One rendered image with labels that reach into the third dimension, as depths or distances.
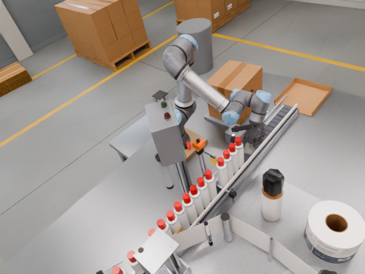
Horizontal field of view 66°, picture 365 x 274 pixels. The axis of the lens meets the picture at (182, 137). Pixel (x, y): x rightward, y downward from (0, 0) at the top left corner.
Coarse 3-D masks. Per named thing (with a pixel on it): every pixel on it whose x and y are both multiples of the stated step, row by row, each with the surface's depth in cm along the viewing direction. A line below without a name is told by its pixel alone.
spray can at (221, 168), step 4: (220, 160) 133; (216, 164) 137; (220, 164) 134; (224, 164) 136; (216, 168) 138; (220, 168) 135; (224, 168) 135; (220, 172) 137; (224, 172) 137; (220, 176) 139; (224, 176) 139; (220, 180) 142; (224, 180) 141; (220, 184) 145; (224, 184) 143
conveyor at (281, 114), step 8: (280, 112) 179; (272, 120) 175; (280, 120) 174; (264, 128) 171; (272, 128) 170; (280, 128) 169; (264, 136) 166; (272, 136) 165; (232, 184) 147; (224, 192) 144
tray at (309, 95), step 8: (296, 80) 204; (304, 80) 200; (288, 88) 201; (296, 88) 200; (304, 88) 199; (312, 88) 197; (320, 88) 195; (328, 88) 191; (280, 96) 195; (288, 96) 195; (296, 96) 194; (304, 96) 192; (312, 96) 191; (320, 96) 189; (280, 104) 191; (288, 104) 189; (304, 104) 187; (312, 104) 185; (320, 104) 183; (304, 112) 182; (312, 112) 175
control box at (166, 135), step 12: (156, 108) 106; (168, 108) 105; (156, 120) 101; (168, 120) 100; (156, 132) 97; (168, 132) 98; (156, 144) 101; (168, 144) 102; (180, 144) 104; (168, 156) 106; (180, 156) 108
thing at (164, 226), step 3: (159, 219) 116; (162, 219) 116; (159, 222) 115; (162, 222) 115; (165, 222) 119; (159, 225) 115; (162, 225) 115; (165, 225) 116; (168, 225) 119; (162, 228) 116; (165, 228) 117; (168, 228) 118; (165, 231) 117; (168, 231) 118; (171, 231) 123; (168, 234) 119; (171, 234) 122
